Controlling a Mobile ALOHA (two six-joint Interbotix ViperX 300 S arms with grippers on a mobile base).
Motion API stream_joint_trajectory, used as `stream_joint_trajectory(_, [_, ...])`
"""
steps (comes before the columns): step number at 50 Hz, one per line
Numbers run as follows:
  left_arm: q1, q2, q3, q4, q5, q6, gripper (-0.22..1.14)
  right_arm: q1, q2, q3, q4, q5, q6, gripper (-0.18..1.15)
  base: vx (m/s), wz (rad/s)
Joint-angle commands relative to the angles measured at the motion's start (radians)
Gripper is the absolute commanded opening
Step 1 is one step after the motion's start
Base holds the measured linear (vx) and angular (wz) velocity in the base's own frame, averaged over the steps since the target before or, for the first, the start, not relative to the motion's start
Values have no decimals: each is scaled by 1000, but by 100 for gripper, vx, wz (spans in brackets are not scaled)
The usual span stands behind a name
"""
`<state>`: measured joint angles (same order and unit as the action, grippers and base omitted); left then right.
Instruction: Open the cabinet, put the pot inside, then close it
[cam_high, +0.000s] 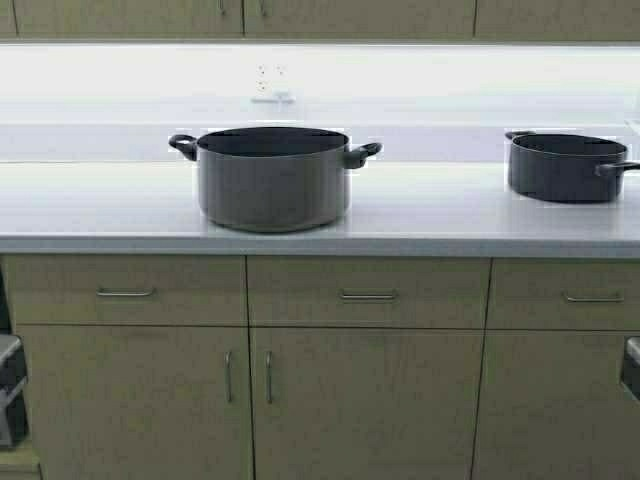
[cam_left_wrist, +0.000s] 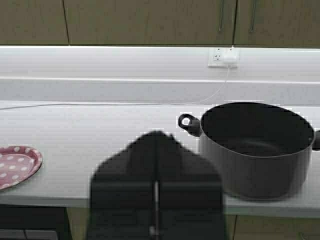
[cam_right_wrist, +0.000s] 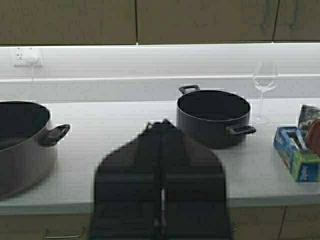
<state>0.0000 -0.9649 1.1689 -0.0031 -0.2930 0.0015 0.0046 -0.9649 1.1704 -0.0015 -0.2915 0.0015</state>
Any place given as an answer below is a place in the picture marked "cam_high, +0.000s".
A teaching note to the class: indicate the lower left door handle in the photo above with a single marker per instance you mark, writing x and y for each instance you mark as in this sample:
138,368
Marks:
228,376

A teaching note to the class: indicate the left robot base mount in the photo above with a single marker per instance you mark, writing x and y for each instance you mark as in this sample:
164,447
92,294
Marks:
14,426

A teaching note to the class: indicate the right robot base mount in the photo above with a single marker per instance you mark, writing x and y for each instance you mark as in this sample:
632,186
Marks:
629,376

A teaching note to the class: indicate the large grey cooking pot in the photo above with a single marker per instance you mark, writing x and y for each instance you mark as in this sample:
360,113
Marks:
273,179

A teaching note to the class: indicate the white wall outlet plate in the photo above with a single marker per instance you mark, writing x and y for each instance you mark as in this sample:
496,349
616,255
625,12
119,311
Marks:
270,78

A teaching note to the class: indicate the small dark saucepan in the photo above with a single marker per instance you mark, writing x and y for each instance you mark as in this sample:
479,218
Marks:
567,168

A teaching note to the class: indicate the middle wooden drawer front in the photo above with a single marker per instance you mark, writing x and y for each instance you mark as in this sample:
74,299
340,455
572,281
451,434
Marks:
403,292

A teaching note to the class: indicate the door handle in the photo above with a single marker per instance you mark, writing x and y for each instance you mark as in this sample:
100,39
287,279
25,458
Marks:
228,376
268,377

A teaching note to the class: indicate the right drawer metal handle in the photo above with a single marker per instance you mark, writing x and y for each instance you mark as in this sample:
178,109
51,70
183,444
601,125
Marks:
616,297

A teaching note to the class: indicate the lower middle door handle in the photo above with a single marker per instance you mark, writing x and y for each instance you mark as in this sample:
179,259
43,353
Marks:
268,377

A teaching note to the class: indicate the white plug adapter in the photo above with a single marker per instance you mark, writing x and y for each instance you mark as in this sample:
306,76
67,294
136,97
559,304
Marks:
283,96

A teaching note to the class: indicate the left drawer metal handle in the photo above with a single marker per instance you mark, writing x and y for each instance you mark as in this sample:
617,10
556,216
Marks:
124,293

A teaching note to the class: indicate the left wooden drawer front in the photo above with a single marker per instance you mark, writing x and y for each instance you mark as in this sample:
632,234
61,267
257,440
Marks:
64,289

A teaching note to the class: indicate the middle drawer metal handle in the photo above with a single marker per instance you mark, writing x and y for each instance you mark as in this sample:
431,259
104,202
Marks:
354,296

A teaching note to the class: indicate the drawer metal handle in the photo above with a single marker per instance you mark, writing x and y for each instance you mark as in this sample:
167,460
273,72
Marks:
616,297
124,293
354,296

